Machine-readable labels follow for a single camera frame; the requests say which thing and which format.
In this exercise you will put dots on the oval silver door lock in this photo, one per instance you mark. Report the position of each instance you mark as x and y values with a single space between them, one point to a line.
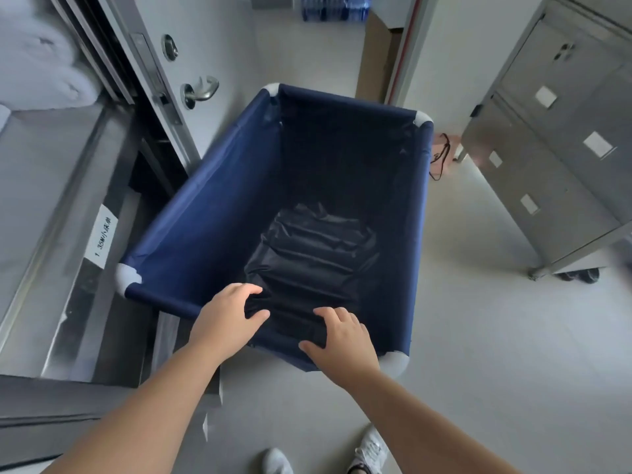
170 47

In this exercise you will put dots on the person's right forearm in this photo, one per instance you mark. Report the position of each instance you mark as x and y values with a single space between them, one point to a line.
419 429

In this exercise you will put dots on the brown cardboard box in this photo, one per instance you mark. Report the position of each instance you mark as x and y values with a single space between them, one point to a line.
377 59

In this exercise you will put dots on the stainless steel shelf cabinet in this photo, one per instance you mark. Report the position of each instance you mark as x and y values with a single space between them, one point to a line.
49 202

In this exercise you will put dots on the blue fabric laundry cart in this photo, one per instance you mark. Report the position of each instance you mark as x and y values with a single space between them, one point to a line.
207 207

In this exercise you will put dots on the person's left hand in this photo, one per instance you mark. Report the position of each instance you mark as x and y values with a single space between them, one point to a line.
222 320

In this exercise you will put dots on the white door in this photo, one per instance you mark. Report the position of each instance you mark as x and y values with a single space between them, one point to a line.
217 39

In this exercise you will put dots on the door frame with red stripe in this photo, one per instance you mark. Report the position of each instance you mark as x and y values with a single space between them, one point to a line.
410 44

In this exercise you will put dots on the person's left forearm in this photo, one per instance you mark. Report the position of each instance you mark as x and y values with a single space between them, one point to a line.
148 414

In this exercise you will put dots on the person's white shoe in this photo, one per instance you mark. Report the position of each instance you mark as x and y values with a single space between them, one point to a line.
369 451
275 463

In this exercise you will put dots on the grey metal drawer cabinet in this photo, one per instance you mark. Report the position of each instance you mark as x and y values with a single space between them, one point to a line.
568 167

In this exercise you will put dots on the white paper shelf label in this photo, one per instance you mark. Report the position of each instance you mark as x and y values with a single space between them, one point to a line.
101 235

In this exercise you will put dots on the white cabinet label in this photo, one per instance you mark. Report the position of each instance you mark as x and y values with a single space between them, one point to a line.
546 97
598 145
495 159
529 204

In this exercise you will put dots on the white folded linen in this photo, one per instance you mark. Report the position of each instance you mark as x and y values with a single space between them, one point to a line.
39 59

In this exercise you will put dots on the person's white left shoe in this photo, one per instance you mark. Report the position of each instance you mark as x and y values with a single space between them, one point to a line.
275 463

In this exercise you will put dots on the person's white right shoe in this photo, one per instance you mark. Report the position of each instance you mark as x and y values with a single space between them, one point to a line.
369 451

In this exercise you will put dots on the pack of water bottles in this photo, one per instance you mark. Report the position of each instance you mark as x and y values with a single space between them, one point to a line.
335 7

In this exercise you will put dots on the person's left thumb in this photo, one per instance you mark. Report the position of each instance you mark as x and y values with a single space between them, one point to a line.
257 316

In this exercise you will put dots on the person's right hand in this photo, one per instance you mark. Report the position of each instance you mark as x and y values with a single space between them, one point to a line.
348 350

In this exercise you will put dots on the black plastic bag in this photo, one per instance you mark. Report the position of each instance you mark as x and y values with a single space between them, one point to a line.
311 256

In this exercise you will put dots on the person's right thumb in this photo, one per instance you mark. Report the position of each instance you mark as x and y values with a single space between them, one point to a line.
310 348

